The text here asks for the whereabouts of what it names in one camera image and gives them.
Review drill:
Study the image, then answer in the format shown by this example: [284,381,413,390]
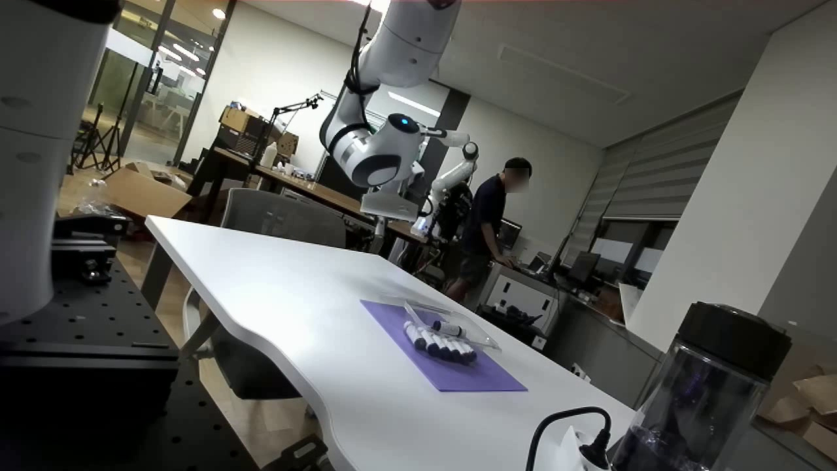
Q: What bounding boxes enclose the clear plastic box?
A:
[393,298,506,369]

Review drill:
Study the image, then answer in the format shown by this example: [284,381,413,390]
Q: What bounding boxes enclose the black perforated breadboard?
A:
[0,256,264,471]

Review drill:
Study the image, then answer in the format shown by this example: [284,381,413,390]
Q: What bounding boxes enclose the white drawer cabinet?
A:
[482,263,570,340]

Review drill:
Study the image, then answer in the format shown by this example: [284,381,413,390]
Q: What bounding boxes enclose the open cardboard box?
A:
[216,102,301,167]

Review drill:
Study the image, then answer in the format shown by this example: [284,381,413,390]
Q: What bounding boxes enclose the glass door with frame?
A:
[76,0,242,174]

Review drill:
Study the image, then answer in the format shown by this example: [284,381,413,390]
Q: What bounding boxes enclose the long wooden table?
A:
[186,145,433,249]

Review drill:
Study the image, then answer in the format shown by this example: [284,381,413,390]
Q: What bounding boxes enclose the purple rectangular mat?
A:
[359,298,532,395]

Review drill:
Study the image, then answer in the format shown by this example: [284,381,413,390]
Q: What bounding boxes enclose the black electronics unit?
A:
[51,211,131,289]

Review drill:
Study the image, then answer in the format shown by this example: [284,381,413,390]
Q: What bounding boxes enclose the grey mesh office chair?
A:
[217,186,352,251]

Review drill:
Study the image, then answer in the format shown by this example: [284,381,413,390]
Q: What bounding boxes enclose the flat cardboard sheet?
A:
[56,160,197,224]

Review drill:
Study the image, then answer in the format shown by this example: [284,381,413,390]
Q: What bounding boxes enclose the grey desk partition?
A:
[544,290,669,411]

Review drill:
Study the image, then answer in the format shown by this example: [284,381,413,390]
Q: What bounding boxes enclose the grey window blinds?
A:
[588,92,744,225]

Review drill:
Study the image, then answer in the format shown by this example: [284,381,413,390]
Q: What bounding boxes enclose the person in black shirt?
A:
[442,154,536,305]

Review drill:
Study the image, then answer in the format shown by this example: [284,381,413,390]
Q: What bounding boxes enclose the brown cardboard box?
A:
[758,373,837,466]

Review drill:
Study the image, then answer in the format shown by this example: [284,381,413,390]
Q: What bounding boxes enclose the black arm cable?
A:
[316,5,374,154]

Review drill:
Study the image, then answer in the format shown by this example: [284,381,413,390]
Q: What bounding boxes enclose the black tripod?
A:
[72,102,127,175]

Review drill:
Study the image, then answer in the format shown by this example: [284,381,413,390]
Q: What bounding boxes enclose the small white labelled bottle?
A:
[434,338,480,365]
[400,319,433,352]
[416,328,451,357]
[429,317,465,340]

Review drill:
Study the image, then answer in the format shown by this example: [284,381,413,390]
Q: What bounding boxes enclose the black power cable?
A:
[524,406,614,471]

